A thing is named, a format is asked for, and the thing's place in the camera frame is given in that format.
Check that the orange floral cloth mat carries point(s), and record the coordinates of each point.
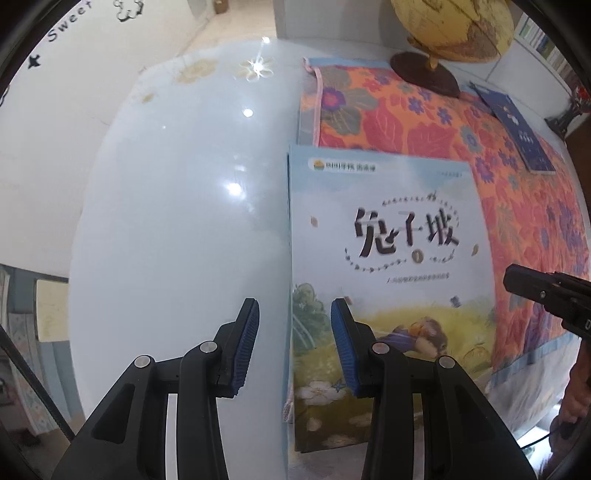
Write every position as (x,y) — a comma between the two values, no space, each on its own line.
(415,124)

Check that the person's right hand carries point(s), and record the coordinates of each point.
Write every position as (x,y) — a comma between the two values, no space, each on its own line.
(577,392)

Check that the brown cardboard box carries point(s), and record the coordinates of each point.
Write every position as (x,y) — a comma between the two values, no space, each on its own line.
(221,5)

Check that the row of colourful shelf books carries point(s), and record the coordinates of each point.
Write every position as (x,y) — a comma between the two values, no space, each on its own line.
(538,39)

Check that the black lettering wall sticker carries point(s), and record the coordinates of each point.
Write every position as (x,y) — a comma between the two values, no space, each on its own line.
(69,23)

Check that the white illustrated book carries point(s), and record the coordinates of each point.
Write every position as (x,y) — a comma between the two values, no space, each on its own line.
(323,258)

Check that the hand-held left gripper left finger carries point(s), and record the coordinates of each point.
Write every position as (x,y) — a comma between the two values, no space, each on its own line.
(244,341)

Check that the black star wall sticker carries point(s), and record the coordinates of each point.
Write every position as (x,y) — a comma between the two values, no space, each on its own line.
(33,61)

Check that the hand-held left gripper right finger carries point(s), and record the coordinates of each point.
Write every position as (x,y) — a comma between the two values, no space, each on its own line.
(344,350)

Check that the dark blue book white figure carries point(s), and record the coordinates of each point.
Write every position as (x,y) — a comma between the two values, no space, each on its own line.
(521,134)

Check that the dark decorative object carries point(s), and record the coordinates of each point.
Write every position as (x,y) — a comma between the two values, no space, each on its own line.
(572,115)

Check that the yellow globe on wooden base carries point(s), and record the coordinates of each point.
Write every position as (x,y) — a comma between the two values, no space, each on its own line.
(452,27)

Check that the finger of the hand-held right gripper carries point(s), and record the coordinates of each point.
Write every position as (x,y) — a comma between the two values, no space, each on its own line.
(531,284)
(577,288)

